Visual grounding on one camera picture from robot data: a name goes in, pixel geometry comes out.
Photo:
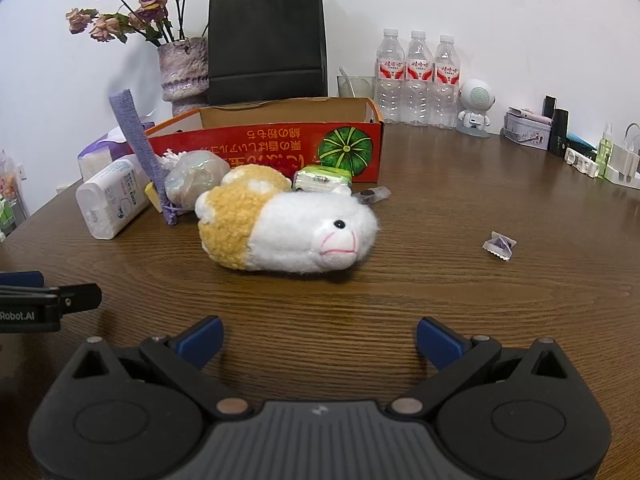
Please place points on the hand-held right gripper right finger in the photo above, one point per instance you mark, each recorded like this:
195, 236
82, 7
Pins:
440, 342

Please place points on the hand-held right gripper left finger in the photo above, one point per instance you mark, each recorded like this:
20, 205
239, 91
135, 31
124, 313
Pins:
202, 341

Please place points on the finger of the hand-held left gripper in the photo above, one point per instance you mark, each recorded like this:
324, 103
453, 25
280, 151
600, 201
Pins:
80, 296
20, 279

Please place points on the white wet wipes pack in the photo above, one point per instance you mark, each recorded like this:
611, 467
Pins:
110, 200

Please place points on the purple candy wrapper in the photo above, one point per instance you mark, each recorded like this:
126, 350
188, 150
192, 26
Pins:
499, 247

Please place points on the small yellow block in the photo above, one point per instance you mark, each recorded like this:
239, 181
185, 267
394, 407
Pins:
152, 196

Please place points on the white and yellow plush hamster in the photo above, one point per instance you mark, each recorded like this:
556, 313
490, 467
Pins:
295, 230

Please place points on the purple knitted strip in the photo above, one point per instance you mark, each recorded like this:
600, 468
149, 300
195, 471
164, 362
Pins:
142, 150

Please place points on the small clear foil wrapper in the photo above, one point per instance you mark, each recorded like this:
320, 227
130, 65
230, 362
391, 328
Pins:
371, 195

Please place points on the iridescent plastic bag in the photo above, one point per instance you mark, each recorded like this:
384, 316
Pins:
192, 177

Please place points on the green tissue packet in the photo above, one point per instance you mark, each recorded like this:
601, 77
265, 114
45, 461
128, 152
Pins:
320, 177

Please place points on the red cardboard box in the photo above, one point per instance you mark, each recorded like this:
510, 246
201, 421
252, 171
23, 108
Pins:
280, 142

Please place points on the purple and white tissue pack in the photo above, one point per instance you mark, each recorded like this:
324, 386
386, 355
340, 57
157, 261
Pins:
97, 152

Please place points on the printed tin box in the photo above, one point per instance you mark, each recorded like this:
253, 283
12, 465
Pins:
525, 132

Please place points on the white plastic holder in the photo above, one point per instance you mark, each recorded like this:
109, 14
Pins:
582, 162

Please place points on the tall black box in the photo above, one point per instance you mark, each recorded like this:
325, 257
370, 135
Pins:
559, 132

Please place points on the teal flat box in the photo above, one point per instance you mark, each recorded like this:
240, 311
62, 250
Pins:
580, 142

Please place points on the white robot figure speaker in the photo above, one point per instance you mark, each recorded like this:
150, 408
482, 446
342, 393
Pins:
476, 100

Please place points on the purple ceramic vase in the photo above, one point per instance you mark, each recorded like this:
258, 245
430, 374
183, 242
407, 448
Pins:
182, 72

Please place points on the green spray bottle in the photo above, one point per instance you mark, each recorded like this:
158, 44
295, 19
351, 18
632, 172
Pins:
604, 152

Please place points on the white charger block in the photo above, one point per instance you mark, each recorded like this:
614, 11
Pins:
625, 162

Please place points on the small black box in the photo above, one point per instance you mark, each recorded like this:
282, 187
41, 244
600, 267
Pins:
550, 105

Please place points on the glass cup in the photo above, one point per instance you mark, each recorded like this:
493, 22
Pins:
362, 87

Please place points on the white spoon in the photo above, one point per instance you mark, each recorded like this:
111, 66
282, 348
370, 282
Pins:
346, 80

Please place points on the black paper bag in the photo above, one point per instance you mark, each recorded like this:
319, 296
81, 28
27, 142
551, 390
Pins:
267, 40

